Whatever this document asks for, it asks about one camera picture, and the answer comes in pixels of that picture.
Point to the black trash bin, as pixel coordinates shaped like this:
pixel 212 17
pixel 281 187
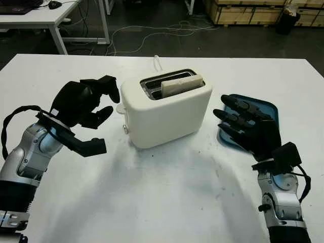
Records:
pixel 287 24

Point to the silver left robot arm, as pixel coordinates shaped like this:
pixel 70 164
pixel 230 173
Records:
pixel 25 159

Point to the white bread slice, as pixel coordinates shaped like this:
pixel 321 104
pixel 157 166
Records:
pixel 182 84

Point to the plywood crate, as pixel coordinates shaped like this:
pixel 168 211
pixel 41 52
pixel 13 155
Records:
pixel 240 12
pixel 311 15

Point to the white office desk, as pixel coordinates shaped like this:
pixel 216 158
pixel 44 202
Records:
pixel 38 17

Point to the crumpled beige paper trash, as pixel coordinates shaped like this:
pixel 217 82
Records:
pixel 289 11

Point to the black laptop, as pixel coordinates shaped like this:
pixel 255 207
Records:
pixel 17 7

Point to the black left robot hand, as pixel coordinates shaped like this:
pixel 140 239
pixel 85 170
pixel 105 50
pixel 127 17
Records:
pixel 73 103

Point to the white table frame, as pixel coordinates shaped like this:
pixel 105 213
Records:
pixel 109 7

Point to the silver toaster dial knob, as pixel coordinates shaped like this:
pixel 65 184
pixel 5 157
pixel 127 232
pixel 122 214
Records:
pixel 125 129

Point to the white toaster lever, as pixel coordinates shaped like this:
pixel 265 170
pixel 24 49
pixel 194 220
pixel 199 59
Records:
pixel 121 109

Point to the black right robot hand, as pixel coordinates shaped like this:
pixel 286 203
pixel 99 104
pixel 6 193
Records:
pixel 263 136

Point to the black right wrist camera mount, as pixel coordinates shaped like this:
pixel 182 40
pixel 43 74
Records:
pixel 286 157

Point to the white shoe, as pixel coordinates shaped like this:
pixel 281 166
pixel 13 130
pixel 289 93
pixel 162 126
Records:
pixel 67 20

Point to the cream white two-slot toaster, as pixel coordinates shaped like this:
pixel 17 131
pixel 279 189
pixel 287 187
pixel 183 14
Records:
pixel 164 119

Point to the black computer mouse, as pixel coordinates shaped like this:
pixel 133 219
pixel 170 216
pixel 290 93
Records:
pixel 55 5

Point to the blue plastic tray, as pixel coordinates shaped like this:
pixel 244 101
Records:
pixel 225 139

